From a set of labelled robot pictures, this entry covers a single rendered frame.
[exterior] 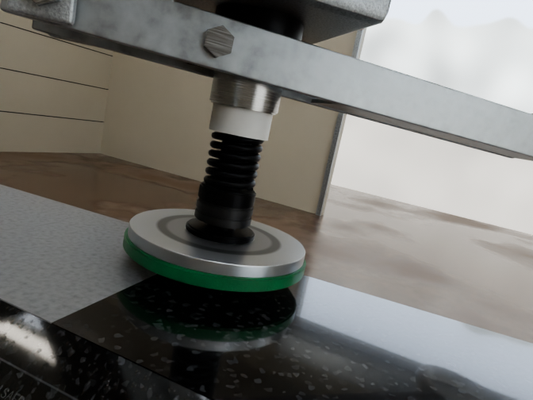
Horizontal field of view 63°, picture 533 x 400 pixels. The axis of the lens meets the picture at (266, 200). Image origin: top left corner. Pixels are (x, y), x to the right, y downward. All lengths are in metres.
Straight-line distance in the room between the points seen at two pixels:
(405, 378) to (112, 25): 0.41
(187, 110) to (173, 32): 5.88
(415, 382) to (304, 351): 0.10
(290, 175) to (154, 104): 2.35
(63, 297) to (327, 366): 0.24
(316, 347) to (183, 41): 0.31
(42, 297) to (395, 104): 0.41
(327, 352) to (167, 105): 6.19
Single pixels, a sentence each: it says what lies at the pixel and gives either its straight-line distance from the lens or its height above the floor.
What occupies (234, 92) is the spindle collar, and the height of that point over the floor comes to 1.04.
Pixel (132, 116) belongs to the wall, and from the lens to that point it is 6.90.
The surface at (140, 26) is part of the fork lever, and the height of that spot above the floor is 1.08.
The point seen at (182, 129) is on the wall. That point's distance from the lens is 6.35.
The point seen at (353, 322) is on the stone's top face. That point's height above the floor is 0.83.
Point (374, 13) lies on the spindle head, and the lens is 0.45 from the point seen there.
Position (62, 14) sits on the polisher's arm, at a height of 1.07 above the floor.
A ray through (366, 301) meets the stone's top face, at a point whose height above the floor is 0.83.
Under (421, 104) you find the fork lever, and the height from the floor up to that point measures 1.07.
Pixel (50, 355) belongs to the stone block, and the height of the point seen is 0.81.
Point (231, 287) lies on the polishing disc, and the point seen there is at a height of 0.85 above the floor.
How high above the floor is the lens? 1.02
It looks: 10 degrees down
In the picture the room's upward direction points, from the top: 12 degrees clockwise
